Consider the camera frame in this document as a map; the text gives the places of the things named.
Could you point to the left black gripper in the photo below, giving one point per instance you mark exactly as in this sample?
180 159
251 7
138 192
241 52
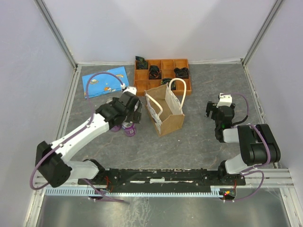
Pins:
135 117

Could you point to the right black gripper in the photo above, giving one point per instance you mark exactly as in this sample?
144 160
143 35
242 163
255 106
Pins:
211 107

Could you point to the purple can back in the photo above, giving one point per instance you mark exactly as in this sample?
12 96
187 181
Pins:
129 128

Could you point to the purple can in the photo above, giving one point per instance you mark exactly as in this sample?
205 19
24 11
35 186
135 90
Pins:
116 128
129 128

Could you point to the red cola can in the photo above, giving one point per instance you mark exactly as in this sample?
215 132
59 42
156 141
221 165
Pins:
109 101

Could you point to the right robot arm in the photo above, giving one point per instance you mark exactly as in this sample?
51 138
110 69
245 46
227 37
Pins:
258 146

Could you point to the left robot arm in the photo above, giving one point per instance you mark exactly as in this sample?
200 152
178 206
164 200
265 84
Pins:
54 160

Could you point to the brown canvas bag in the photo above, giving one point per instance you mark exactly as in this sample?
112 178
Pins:
164 108

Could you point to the orange wooden divided tray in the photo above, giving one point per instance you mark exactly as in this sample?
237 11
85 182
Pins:
142 80

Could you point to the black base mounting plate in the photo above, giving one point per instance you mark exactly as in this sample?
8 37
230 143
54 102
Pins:
165 180

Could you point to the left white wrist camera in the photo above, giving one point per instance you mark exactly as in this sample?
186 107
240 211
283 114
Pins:
131 89

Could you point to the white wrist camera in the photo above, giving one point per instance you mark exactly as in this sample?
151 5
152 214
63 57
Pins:
224 100
131 89

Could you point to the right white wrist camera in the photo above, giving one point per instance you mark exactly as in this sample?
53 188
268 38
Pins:
224 100

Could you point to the right aluminium corner post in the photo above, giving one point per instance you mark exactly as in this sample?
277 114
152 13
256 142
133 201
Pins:
262 31

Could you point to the aluminium corner post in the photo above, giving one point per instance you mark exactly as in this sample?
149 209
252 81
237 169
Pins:
56 32
262 31

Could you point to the aluminium frame rail front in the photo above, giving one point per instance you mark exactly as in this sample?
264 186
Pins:
273 178

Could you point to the blue slotted cable duct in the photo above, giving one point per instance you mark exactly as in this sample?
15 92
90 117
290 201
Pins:
85 191

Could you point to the left aluminium corner post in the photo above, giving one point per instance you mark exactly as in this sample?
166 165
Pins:
56 32

